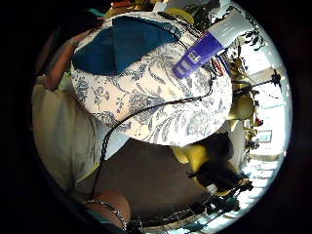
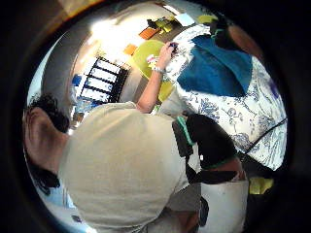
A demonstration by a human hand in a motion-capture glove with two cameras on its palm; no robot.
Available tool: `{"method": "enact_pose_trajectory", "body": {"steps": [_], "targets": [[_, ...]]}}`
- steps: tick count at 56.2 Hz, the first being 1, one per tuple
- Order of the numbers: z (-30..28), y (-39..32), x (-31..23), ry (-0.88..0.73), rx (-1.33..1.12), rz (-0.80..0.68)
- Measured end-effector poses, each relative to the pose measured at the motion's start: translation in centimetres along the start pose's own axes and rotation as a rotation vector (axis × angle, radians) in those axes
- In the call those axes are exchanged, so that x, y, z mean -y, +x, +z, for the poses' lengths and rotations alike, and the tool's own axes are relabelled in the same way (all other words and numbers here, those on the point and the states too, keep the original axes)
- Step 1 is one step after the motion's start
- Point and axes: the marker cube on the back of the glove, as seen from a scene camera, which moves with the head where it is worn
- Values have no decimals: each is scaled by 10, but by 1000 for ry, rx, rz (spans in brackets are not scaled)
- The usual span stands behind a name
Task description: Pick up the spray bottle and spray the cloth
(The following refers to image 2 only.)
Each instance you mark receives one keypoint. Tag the orange panel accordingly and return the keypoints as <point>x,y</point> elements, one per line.
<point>149,33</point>
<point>130,49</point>

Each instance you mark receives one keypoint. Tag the the person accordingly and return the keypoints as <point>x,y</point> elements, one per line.
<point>123,161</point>

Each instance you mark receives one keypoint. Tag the white blue floral tablecloth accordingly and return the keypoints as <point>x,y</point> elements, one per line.
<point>246,110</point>

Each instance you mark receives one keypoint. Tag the small white pink item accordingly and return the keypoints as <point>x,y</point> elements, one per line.
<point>151,59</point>

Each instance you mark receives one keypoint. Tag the yellow seat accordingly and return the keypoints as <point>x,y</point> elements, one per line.
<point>163,24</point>

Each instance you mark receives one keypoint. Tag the pale blue sheet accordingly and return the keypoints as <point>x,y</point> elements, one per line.
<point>184,19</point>

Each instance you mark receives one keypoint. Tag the small dark object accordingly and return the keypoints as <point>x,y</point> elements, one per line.
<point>174,46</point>

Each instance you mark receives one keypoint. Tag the yellow-green object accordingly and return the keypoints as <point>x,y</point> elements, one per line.
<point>206,18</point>

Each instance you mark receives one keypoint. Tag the yellow object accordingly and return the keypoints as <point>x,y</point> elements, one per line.
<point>259,185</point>

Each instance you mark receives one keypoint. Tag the blue cloth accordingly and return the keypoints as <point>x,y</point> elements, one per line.
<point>214,69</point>

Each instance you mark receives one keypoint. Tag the white wristband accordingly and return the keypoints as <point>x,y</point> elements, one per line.
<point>158,69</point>

